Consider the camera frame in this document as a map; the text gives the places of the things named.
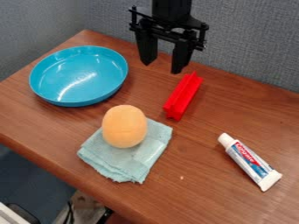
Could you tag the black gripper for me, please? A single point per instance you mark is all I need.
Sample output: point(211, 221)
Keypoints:
point(167, 21)

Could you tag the red plastic block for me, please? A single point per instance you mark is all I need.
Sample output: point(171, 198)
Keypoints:
point(182, 96)

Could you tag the blue plate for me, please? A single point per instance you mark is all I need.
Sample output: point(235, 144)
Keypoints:
point(79, 76)

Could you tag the orange egg-shaped ball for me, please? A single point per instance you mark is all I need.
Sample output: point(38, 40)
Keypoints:
point(124, 126)

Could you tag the light blue folded cloth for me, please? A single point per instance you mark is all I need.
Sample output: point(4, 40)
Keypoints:
point(126, 165)

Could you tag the white toothpaste tube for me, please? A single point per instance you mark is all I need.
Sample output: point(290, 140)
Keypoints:
point(251, 163)

